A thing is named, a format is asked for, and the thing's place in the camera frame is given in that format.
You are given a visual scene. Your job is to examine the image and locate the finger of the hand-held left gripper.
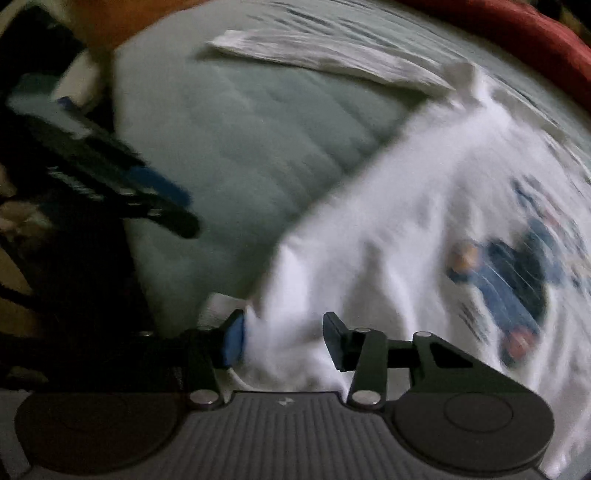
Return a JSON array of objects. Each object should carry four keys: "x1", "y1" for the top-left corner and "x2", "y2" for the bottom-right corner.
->
[
  {"x1": 122, "y1": 203, "x2": 199, "y2": 238},
  {"x1": 108, "y1": 165, "x2": 192, "y2": 208}
]

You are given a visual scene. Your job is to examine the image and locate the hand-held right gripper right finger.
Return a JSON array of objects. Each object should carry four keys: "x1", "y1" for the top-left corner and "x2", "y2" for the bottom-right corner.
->
[{"x1": 323, "y1": 311, "x2": 502, "y2": 408}]

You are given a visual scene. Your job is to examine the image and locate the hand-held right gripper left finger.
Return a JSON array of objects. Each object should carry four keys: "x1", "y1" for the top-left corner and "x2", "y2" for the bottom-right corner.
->
[{"x1": 141, "y1": 310, "x2": 245, "y2": 409}]

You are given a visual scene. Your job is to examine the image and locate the white printed t-shirt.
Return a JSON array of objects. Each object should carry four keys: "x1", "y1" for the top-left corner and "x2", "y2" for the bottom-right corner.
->
[{"x1": 231, "y1": 62, "x2": 591, "y2": 480}]

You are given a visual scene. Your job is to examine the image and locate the cream white shirt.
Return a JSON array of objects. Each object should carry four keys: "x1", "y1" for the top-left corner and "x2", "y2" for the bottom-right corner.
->
[{"x1": 198, "y1": 29, "x2": 459, "y2": 100}]

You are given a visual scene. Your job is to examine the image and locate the red duvet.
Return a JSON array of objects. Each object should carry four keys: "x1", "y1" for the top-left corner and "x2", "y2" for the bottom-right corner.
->
[{"x1": 396, "y1": 0, "x2": 591, "y2": 101}]

